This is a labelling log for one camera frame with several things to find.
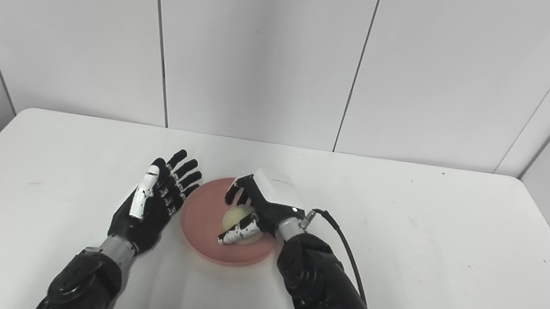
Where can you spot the pink round plate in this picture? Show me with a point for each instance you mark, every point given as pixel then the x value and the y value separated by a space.
pixel 204 219

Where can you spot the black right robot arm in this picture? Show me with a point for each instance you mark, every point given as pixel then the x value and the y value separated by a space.
pixel 326 292

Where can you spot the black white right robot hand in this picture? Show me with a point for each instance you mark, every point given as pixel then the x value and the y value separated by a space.
pixel 275 196

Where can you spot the cream steamed bun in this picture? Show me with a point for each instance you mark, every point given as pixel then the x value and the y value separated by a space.
pixel 236 216

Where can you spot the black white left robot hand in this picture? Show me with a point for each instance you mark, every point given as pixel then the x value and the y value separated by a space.
pixel 140 227

